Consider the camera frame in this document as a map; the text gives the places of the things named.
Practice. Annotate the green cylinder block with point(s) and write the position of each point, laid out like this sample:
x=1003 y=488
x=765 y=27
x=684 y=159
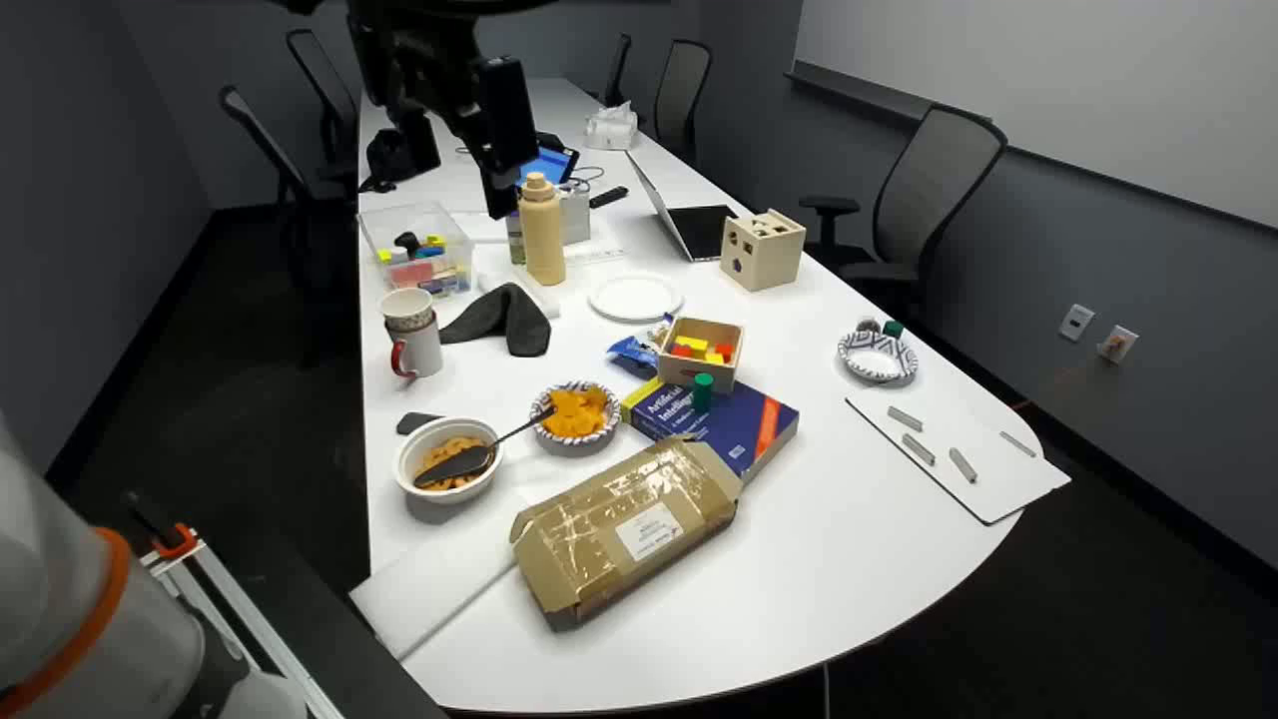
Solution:
x=700 y=393

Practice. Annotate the white mug red handle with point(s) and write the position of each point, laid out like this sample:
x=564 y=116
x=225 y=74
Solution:
x=411 y=332

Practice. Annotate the white whiteboard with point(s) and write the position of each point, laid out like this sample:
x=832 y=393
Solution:
x=1158 y=95

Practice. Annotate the blue book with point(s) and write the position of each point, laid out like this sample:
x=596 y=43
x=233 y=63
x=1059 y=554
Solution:
x=743 y=424

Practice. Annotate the office chair right near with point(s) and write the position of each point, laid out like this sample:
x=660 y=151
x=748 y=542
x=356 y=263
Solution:
x=926 y=183

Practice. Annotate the white bowl with cereal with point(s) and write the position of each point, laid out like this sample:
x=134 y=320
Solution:
x=424 y=455

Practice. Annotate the clear plastic toy bin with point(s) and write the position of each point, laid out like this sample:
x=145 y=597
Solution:
x=415 y=245

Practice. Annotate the office chair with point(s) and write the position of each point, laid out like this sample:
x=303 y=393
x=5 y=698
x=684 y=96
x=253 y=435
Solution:
x=926 y=183
x=317 y=263

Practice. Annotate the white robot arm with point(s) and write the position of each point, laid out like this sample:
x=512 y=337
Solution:
x=422 y=63

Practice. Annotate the crumpled white plastic bag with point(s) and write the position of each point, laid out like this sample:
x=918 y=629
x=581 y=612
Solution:
x=613 y=128

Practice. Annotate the tablet with blue screen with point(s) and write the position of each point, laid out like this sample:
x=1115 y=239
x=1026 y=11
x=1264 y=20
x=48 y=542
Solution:
x=552 y=166

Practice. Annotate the white round plate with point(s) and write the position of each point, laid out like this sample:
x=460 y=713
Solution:
x=636 y=300

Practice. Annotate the brown cardboard box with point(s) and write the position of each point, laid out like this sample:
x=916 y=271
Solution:
x=624 y=525

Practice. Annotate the patterned paper bowl with chips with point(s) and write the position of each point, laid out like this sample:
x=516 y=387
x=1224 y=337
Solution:
x=575 y=417

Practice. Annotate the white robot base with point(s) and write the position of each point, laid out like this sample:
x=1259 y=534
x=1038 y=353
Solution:
x=86 y=633

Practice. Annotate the office chair far end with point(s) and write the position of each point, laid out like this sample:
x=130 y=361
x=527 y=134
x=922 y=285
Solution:
x=675 y=96

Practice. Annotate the open laptop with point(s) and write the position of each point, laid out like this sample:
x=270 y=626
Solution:
x=692 y=229

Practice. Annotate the small wooden tray with blocks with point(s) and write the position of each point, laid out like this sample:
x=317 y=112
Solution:
x=692 y=344

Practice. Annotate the office chair left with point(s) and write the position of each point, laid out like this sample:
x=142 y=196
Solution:
x=317 y=263

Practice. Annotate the wooden shape sorter cube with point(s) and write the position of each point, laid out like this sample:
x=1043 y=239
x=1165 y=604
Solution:
x=761 y=248

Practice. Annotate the black cloth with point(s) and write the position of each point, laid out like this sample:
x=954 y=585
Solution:
x=503 y=313

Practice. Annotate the tan water bottle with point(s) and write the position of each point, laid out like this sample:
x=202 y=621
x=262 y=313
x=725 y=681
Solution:
x=539 y=216

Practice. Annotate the blue snack packet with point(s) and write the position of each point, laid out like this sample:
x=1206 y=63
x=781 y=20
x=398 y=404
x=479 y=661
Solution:
x=636 y=359

